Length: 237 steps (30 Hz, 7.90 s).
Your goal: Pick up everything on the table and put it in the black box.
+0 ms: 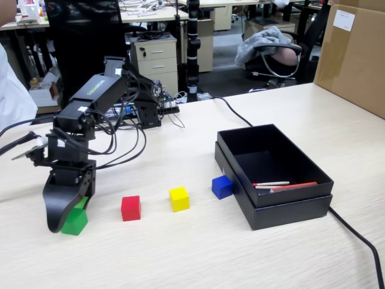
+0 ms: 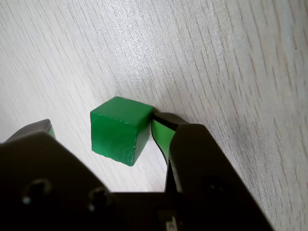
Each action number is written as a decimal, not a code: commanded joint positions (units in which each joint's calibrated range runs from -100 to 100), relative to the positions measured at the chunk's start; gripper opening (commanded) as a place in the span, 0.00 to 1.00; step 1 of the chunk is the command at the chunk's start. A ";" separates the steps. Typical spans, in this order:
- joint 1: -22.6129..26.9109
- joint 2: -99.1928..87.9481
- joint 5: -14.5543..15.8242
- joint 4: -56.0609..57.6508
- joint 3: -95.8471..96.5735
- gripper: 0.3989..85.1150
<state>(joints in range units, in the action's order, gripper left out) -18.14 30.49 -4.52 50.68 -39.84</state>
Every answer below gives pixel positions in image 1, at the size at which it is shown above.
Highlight black office chair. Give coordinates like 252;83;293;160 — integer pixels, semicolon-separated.
296;0;330;84

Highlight yellow wooden cube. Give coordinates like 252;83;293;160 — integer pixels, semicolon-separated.
168;186;190;213

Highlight black jointed pole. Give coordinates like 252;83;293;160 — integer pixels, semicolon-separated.
185;0;202;103

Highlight orange red flat strip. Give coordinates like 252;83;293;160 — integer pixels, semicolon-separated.
269;181;318;193

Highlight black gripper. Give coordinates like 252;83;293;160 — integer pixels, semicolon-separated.
42;160;97;234

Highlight black camera cable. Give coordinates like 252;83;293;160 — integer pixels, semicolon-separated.
0;118;57;157

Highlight green wooden cube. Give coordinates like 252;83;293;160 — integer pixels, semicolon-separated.
61;207;88;236

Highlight beige drawer cabinet with lock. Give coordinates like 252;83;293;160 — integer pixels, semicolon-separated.
131;35;179;96

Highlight thin black servo wires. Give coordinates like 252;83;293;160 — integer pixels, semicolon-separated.
87;67;148;169

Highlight controller board with wires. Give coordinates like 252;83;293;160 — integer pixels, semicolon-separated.
99;92;189;129

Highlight black cable bundle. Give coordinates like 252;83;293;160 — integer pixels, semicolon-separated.
137;30;171;42

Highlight open white cardboard box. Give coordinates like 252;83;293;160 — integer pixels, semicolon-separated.
28;67;64;115

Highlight large brown cardboard box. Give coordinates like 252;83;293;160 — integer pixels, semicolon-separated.
313;0;385;120

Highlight office chair with chrome frame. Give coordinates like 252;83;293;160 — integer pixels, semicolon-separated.
248;42;304;93

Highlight white pink carton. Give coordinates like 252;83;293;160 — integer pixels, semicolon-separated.
16;0;51;26

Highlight beige office desk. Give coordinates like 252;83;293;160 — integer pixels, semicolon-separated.
119;5;190;24
0;17;52;31

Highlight grey blanket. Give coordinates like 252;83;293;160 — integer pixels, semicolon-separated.
234;26;292;67

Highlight red wooden cube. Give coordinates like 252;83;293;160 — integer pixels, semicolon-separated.
120;195;142;222

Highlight person's bare forearm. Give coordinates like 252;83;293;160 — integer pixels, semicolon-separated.
0;0;18;27

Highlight thick black power cable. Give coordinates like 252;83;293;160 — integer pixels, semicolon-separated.
207;95;385;289

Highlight plain beige pedestal cabinet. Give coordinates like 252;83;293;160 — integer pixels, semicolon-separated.
197;18;215;73
210;5;234;31

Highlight blue wooden cube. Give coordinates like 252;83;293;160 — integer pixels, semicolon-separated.
211;175;234;200

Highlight thin black stand pole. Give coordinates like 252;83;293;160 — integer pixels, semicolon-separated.
173;5;183;66

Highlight black open box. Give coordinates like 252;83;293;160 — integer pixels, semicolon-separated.
214;141;333;231

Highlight person in white shirt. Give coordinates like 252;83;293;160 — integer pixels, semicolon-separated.
0;43;39;131

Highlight small wrist camera board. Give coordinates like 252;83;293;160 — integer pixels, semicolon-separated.
11;131;49;167

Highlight pinkish beige cushion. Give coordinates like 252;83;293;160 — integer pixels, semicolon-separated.
275;48;301;66

